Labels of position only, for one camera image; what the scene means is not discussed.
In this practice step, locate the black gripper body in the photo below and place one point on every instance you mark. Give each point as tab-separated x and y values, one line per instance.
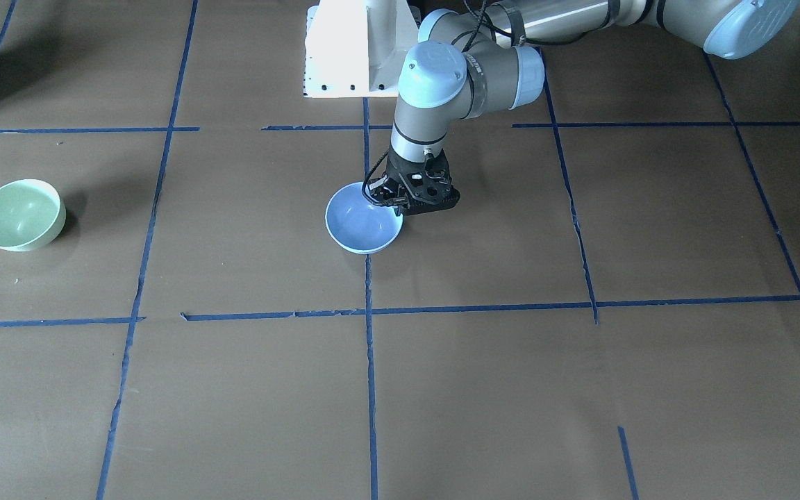
395	168

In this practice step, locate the blue bowl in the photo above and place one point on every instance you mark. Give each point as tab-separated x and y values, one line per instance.
358	226

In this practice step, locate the green bowl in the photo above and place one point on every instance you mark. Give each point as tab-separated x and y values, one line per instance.
32	215

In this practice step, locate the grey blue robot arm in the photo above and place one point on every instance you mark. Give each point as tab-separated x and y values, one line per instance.
465	65

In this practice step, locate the white mounting post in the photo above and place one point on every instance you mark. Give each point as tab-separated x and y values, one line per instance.
355	49

